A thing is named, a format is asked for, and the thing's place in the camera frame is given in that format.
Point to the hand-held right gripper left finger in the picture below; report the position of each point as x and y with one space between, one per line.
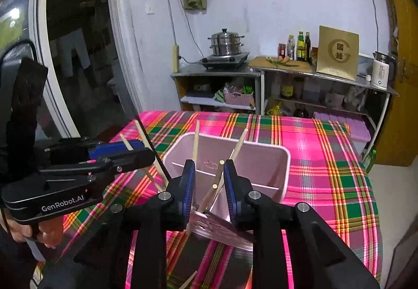
188 192

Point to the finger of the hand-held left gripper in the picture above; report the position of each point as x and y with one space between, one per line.
130 161
114 148

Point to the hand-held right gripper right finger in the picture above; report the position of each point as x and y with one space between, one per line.
229 194

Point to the brown chopstick with metal cap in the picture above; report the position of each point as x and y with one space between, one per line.
209 197
217 174

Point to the pink plastic utensil basket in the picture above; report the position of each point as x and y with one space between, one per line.
258 165

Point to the person's left hand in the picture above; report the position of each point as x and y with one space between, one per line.
52 230

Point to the pink plaid tablecloth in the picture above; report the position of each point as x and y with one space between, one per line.
320 178

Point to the pink basket with green items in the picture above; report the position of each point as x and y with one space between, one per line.
238 98

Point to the white hanging garment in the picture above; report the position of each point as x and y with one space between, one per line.
75 50

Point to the beige power strip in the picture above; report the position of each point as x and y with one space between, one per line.
176 59

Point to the small steel shelf table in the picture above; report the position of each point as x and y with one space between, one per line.
196 73

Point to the yellow jar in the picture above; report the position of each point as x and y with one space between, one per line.
287 88

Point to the black induction cooker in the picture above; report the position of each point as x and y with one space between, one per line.
225 62

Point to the wooden cutting board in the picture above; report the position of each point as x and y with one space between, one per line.
261 63

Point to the purple flat box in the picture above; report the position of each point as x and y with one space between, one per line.
346 125

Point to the green onion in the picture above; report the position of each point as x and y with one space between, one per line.
277 63

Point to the white cup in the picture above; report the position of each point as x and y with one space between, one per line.
333 99

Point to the green glass bottle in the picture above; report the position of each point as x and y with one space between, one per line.
370 161

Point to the carrot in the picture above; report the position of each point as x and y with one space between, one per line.
284 60

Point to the steel steamer pot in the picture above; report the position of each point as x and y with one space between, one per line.
226 42

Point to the red sauce jar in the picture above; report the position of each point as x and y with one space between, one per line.
282 50

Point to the clear plastic bottle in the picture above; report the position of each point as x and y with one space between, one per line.
291 47

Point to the pink crumpled cloth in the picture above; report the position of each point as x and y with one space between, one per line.
355 96

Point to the long steel shelf table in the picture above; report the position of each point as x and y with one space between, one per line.
343 80

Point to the small red label jar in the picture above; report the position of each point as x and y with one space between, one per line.
314 56

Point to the yellow oil bottle green cap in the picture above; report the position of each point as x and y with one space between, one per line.
300 47

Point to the dark sauce bottle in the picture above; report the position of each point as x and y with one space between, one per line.
308 47

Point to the gold square board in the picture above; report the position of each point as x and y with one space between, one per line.
338 54

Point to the white electric kettle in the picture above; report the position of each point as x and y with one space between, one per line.
382 73

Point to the white sliding door frame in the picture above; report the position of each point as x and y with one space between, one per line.
120 31

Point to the white wall switch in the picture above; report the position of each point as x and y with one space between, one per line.
150 8

